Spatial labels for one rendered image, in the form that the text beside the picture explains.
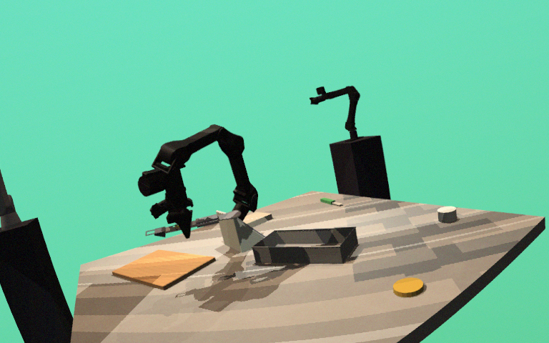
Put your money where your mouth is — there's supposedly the yellow flat disc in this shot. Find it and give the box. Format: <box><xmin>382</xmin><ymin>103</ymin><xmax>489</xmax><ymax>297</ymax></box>
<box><xmin>393</xmin><ymin>277</ymin><xmax>424</xmax><ymax>297</ymax></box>

